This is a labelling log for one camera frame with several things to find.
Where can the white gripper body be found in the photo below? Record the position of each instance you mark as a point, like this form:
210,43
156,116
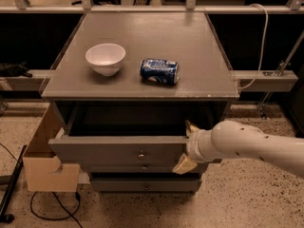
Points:
192,146

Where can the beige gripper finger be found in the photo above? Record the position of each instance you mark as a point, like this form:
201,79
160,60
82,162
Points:
184,165
190,128

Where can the grey top drawer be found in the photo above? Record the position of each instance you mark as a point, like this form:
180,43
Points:
96,151

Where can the grey drawer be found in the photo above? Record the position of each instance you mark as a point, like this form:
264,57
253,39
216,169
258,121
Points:
96,151
141,168
146,185

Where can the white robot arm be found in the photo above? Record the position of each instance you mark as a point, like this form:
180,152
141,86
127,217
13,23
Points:
233,140

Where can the grey drawer cabinet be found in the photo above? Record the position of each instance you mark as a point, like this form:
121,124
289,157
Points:
90,104

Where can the grey bottom drawer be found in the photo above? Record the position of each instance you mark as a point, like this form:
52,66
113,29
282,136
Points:
146,185

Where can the grey middle drawer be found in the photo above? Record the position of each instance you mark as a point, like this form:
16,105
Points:
141,168

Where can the blue crushed soda can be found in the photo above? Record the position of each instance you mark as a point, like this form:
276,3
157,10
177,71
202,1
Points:
160,71

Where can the white bowl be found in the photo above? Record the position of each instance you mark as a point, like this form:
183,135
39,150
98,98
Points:
106,59

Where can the metal diagonal strut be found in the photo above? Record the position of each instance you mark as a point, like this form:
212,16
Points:
278,72

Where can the cardboard box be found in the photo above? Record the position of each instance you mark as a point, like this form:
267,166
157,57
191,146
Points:
43,169

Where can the black floor bar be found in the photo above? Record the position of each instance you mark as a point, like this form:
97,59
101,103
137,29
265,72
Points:
9,181

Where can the black object on rail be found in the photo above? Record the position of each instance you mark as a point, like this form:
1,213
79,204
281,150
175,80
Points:
14,70

